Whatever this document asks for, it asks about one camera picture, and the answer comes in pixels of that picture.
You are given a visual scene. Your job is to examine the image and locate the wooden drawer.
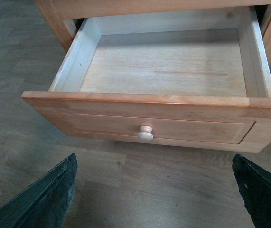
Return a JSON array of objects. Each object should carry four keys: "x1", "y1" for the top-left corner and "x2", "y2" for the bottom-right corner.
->
[{"x1": 22, "y1": 6, "x2": 271, "y2": 153}]

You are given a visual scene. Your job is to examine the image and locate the round drawer knob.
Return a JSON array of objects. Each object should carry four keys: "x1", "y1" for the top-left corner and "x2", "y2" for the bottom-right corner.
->
[{"x1": 137, "y1": 125, "x2": 154, "y2": 142}]

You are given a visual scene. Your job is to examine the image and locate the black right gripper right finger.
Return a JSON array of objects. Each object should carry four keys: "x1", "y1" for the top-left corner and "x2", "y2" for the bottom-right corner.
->
[{"x1": 232, "y1": 154, "x2": 271, "y2": 228}]

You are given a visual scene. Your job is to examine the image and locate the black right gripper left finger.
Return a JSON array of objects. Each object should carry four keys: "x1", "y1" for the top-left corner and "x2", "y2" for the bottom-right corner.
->
[{"x1": 0, "y1": 153, "x2": 78, "y2": 228}]

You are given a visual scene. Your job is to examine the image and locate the wooden nightstand cabinet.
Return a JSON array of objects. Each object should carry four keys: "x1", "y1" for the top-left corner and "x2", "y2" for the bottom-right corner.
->
[{"x1": 35, "y1": 0, "x2": 271, "y2": 63}]

